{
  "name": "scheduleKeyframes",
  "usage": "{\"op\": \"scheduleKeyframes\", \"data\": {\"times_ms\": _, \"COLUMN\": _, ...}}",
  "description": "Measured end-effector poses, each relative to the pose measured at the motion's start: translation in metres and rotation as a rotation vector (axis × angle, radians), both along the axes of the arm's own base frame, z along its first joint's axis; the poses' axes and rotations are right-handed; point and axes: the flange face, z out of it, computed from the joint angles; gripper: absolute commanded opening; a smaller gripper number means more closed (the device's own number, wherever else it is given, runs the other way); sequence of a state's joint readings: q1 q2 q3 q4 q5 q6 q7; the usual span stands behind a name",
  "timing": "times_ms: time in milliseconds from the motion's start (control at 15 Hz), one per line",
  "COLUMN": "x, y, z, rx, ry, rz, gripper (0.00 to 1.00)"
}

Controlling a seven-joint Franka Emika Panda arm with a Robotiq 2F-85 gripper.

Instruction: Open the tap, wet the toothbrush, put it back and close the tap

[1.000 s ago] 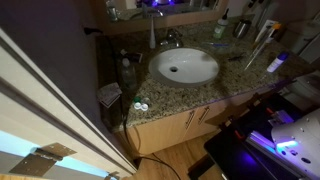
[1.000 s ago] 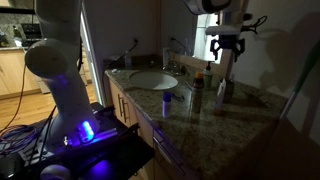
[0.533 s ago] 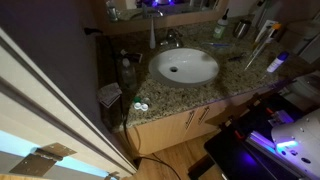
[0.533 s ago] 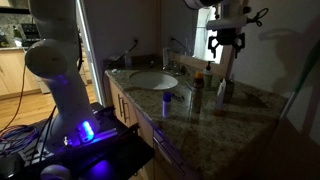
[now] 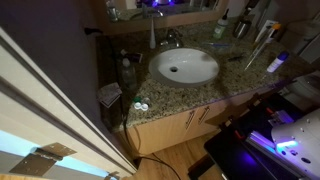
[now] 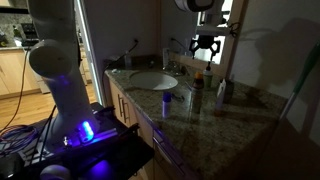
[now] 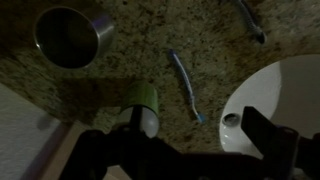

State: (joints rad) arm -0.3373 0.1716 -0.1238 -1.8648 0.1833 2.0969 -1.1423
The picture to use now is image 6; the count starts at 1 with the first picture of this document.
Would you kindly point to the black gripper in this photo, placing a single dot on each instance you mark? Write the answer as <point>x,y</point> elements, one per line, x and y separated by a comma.
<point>204,42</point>

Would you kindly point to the chrome sink faucet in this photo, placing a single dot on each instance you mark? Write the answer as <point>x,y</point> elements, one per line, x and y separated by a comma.
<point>175,68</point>

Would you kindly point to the blue white toothbrush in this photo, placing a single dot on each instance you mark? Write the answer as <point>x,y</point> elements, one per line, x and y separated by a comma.
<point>189,86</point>

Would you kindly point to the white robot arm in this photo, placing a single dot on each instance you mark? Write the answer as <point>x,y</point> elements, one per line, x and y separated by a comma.
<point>60,83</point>

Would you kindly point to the green soap pump bottle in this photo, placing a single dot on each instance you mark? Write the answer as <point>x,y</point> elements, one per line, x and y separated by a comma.
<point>208,79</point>

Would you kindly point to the wood framed mirror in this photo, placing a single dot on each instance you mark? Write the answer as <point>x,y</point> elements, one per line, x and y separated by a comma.
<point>235,50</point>

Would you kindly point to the white tapered bottle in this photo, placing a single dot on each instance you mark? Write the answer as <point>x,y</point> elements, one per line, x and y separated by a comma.
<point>165,58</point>

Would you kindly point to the small clear bottle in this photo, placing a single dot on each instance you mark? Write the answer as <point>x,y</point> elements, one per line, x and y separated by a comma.
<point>220,95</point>

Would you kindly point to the dark disposable razor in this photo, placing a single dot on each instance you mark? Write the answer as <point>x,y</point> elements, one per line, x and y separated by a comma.
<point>179,97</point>

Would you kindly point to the white oval sink basin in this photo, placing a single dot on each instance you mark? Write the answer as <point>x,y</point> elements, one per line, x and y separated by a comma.
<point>150,80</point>

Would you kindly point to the white contact lens case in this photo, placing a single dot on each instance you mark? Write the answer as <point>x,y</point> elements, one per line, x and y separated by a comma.
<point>115,70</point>

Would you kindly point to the wooden vanity cabinet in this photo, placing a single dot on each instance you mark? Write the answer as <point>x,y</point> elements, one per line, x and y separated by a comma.
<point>113,96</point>

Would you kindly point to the black red clamp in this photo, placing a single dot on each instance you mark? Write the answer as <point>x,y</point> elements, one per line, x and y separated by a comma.
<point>133,127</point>
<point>105,110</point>

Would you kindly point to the white door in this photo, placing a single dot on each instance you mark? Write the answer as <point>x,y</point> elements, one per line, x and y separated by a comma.
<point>95,76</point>

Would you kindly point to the black robot platform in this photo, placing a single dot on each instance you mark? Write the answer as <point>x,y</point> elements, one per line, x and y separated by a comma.
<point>116,153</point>

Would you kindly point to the white kitchen oven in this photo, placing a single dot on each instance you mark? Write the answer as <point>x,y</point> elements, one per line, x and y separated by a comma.
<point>43,85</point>

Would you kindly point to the black kitchen appliance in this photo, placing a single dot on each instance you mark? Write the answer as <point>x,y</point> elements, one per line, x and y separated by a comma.
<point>28,33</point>

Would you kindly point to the wooden kitchen cabinet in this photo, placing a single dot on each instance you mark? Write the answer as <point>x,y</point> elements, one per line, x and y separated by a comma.
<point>13,73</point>

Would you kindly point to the grey dome object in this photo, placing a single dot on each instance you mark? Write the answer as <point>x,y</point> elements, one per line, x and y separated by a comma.
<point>55,173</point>

